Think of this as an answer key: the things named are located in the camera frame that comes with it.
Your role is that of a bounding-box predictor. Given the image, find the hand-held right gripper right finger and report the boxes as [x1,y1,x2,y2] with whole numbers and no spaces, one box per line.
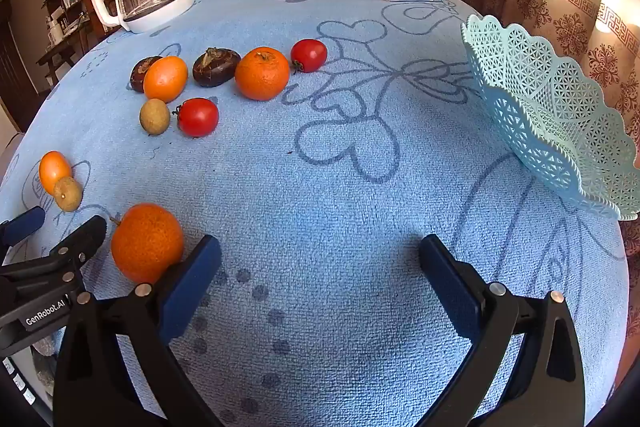
[419,234,586,427]

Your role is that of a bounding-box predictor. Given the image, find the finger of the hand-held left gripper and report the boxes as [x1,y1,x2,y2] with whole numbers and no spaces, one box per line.
[0,207,47,253]
[47,215,108,278]

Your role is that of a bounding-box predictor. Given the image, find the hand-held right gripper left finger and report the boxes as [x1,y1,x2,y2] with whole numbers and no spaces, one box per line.
[52,234,223,427]

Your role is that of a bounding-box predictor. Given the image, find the tan longan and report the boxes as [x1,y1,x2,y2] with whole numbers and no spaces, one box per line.
[53,176,83,212]
[139,98,171,136]

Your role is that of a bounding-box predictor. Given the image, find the small smooth oval kumquat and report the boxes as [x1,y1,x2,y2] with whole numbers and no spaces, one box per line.
[38,151,74,195]

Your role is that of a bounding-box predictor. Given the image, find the orange mandarin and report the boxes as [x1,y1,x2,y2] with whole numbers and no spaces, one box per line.
[110,203,186,285]
[234,47,291,102]

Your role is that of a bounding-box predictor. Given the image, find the red tomato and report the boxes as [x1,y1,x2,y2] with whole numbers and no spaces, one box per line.
[290,39,328,74]
[172,98,220,138]

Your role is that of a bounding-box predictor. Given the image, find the dark brown water chestnut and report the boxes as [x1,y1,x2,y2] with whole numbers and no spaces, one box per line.
[130,56,163,94]
[192,48,241,88]

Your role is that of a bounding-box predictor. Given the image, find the light blue lattice basket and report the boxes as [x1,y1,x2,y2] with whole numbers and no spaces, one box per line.
[461,14,640,221]

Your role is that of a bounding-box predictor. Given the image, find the blue printed tablecloth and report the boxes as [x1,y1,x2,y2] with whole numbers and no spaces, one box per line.
[0,0,630,427]

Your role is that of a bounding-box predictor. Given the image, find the low wooden side shelf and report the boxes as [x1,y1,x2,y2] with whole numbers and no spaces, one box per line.
[35,0,96,85]

